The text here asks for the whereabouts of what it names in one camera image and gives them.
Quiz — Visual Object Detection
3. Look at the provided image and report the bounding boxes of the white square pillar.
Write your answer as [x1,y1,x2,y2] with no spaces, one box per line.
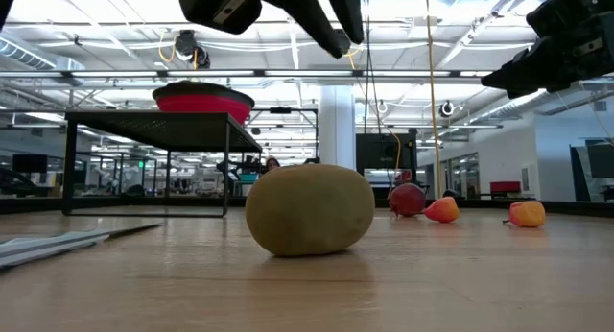
[318,84,358,182]

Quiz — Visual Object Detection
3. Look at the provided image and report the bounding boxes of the black hanging cable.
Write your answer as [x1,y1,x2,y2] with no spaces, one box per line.
[362,34,385,136]

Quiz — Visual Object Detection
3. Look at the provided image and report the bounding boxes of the red collapsible colander grey rim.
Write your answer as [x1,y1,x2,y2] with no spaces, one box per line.
[152,80,256,127]

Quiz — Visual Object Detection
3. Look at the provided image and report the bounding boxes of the silver ventilation duct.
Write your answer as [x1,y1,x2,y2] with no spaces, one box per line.
[0,36,86,73]

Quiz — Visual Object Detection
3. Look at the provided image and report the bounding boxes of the black monitor cart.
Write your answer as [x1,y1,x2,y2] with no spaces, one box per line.
[355,131,419,200]

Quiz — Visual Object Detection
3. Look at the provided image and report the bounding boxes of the dark desk monitor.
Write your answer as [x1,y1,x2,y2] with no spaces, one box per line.
[12,154,49,175]

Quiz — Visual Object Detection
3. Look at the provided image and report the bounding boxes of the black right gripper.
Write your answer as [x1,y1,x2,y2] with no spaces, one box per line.
[481,0,614,101]

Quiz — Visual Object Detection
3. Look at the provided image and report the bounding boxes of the dark wall screen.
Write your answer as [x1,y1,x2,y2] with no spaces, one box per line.
[569,138,614,203]

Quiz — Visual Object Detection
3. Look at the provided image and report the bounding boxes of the dark red plum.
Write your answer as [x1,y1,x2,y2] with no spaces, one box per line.
[389,182,428,219]

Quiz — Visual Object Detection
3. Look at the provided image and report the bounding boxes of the black ceiling cable reel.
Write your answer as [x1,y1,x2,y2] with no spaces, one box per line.
[173,28,212,70]

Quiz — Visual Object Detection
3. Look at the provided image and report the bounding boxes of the background black station frame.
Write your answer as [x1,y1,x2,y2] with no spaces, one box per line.
[247,106,320,166]

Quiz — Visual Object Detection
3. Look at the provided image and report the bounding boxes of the person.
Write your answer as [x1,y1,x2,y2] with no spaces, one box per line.
[262,155,283,176]

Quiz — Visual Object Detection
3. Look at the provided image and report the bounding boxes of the blue-handled table knife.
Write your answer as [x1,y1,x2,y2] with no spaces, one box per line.
[0,222,164,271]

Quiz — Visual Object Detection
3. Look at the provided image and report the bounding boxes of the red box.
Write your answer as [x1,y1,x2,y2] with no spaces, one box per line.
[489,179,523,196]

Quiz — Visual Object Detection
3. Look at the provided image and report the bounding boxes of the black perforated metal shelf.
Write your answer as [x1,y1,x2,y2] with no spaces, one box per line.
[60,109,264,219]

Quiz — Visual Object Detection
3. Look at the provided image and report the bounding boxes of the wooden table with black edge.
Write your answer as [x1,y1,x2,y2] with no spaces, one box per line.
[0,195,614,218]

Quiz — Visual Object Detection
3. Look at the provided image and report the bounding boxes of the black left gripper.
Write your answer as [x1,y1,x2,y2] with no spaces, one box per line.
[178,0,366,59]

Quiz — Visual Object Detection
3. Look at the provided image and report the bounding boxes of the brown kiwi fruit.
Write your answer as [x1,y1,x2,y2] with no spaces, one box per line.
[245,163,377,258]

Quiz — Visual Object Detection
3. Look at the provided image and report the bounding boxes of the small orange pepper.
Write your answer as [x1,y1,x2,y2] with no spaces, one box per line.
[502,200,548,229]
[423,196,461,225]

